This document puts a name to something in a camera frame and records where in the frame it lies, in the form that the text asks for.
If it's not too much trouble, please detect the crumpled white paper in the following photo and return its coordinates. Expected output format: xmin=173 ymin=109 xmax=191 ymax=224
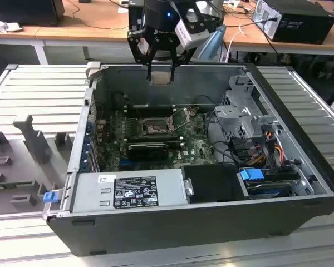
xmin=0 ymin=15 xmax=23 ymax=34

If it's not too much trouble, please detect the black PC case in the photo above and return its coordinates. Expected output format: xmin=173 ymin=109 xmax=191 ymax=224
xmin=41 ymin=62 xmax=334 ymax=258

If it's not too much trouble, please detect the pale blue teach pendant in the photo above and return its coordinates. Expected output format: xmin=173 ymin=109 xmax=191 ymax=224
xmin=197 ymin=26 xmax=228 ymax=63

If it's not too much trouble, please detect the black PC tower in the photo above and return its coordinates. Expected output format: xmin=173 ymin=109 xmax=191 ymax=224
xmin=252 ymin=0 xmax=334 ymax=45

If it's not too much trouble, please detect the large black box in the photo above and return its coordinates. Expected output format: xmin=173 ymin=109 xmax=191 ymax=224
xmin=0 ymin=0 xmax=65 ymax=28

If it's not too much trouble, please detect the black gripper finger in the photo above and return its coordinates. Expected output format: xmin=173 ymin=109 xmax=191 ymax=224
xmin=166 ymin=41 xmax=197 ymax=83
xmin=127 ymin=29 xmax=160 ymax=82

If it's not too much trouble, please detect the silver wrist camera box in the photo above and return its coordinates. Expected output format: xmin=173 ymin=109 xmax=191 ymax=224
xmin=174 ymin=8 xmax=212 ymax=47

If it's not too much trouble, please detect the coloured wire bundle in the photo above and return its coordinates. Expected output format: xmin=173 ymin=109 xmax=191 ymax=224
xmin=246 ymin=143 xmax=286 ymax=167

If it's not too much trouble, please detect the grey power supply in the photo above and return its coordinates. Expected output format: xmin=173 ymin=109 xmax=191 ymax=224
xmin=71 ymin=168 xmax=191 ymax=214

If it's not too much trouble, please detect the black cable bundle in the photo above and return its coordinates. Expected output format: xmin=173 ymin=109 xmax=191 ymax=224
xmin=227 ymin=136 xmax=258 ymax=165

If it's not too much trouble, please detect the wooden desk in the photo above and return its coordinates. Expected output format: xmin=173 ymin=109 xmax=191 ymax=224
xmin=222 ymin=0 xmax=334 ymax=56
xmin=0 ymin=0 xmax=226 ymax=61

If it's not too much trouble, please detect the white cable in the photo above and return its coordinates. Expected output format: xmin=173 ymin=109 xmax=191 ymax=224
xmin=224 ymin=24 xmax=247 ymax=63

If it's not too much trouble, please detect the green RAM stick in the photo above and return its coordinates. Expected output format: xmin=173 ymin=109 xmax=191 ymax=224
xmin=0 ymin=180 xmax=34 ymax=190

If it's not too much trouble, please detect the small black box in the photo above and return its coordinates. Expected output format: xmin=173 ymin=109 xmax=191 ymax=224
xmin=127 ymin=4 xmax=145 ymax=31

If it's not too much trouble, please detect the grey metal drive cage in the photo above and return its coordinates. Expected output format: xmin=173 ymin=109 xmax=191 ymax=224
xmin=213 ymin=72 xmax=282 ymax=141

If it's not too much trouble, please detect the grey case latch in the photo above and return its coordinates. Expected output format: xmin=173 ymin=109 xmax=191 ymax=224
xmin=86 ymin=61 xmax=102 ymax=81

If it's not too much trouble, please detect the silver CPU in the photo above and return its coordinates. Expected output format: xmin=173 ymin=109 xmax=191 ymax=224
xmin=151 ymin=71 xmax=170 ymax=85

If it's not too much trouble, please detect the blue disk carrier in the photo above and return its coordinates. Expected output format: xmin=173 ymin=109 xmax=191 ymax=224
xmin=239 ymin=169 xmax=265 ymax=185

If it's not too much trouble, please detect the grey parts rack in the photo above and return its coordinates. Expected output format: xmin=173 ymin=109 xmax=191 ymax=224
xmin=0 ymin=113 xmax=76 ymax=216

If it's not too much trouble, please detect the black plastic shroud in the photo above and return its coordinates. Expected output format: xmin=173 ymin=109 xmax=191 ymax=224
xmin=180 ymin=164 xmax=251 ymax=204

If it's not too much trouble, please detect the metal socket cover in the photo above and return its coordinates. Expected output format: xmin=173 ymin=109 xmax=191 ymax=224
xmin=168 ymin=107 xmax=192 ymax=132

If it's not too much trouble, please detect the hard disk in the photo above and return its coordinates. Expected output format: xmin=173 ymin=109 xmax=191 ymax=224
xmin=247 ymin=181 xmax=292 ymax=200

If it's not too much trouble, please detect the green motherboard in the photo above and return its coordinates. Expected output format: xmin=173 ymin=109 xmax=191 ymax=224
xmin=96 ymin=107 xmax=222 ymax=172

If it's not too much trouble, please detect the graphics card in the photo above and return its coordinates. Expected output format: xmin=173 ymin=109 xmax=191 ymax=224
xmin=127 ymin=143 xmax=169 ymax=161

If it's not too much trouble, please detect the blue plastic latch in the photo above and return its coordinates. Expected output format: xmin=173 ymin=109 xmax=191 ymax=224
xmin=43 ymin=191 xmax=58 ymax=204

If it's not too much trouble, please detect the CPU socket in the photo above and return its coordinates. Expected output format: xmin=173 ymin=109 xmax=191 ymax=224
xmin=139 ymin=117 xmax=172 ymax=135

